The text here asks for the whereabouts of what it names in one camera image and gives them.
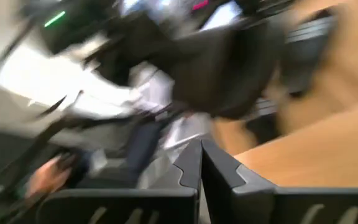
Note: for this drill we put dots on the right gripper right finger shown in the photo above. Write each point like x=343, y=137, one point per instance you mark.
x=291, y=208

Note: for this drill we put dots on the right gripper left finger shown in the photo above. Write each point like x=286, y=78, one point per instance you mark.
x=120, y=208

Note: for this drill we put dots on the person's hand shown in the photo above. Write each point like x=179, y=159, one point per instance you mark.
x=47, y=177

